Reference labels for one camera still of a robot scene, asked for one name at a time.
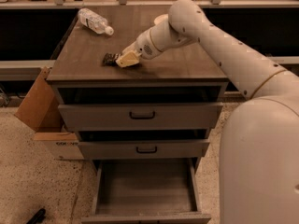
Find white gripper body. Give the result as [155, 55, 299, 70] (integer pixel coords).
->
[135, 31, 161, 60]

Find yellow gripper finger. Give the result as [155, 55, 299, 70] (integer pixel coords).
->
[121, 42, 136, 55]
[116, 50, 141, 68]

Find dark chocolate bar wrapper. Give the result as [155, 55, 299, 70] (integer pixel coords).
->
[103, 53, 121, 66]

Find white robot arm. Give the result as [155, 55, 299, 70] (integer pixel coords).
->
[117, 0, 299, 224]

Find grey drawer cabinet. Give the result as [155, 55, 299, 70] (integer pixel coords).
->
[46, 5, 234, 224]

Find grey top drawer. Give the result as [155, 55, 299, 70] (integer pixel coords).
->
[58, 103, 222, 132]

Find grey middle drawer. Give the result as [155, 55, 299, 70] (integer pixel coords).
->
[78, 139, 209, 160]

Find grey open bottom drawer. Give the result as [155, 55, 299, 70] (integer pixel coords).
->
[81, 158, 211, 224]

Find white bowl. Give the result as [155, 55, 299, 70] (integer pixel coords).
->
[154, 14, 168, 25]

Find clear plastic water bottle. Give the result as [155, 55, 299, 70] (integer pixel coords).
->
[78, 8, 114, 35]

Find brown cardboard box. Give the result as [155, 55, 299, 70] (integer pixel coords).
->
[15, 67, 83, 160]

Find black object on floor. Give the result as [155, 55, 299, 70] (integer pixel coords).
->
[26, 208, 46, 224]

